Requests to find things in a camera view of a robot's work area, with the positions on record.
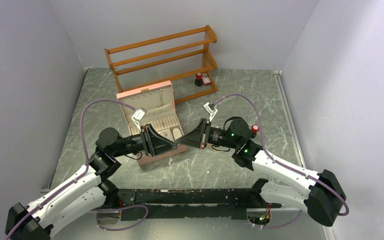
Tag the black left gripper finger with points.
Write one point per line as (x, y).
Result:
(155, 137)
(161, 146)

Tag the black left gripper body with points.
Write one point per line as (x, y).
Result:
(141, 142)

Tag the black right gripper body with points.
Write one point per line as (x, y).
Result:
(213, 135)

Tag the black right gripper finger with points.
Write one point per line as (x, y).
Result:
(195, 134)
(190, 142)

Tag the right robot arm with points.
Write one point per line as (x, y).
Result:
(319, 194)

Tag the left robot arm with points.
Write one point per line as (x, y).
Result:
(88, 189)

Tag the pink jewelry box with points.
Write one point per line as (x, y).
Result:
(158, 100)

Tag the cream watch pillow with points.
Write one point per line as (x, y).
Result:
(176, 133)

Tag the red black stamp on table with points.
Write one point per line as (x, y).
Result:
(255, 128)

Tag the red white small box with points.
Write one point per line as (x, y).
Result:
(205, 79)

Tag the red black stamp on shelf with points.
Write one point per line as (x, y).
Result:
(198, 79)

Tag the wooden shelf rack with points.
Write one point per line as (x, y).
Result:
(177, 56)

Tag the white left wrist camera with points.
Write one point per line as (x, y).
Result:
(137, 116)

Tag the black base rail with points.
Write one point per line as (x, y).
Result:
(230, 203)

